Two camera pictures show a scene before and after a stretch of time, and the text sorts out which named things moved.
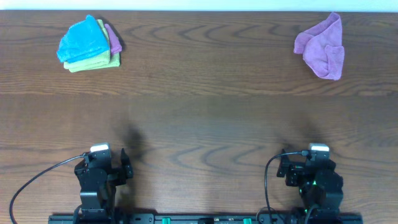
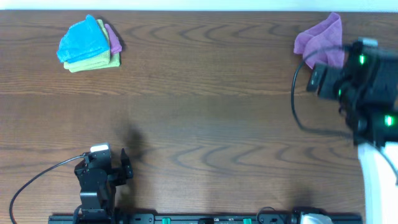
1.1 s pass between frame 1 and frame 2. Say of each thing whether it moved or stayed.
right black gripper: moved
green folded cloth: stayed
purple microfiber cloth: stayed
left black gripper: stayed
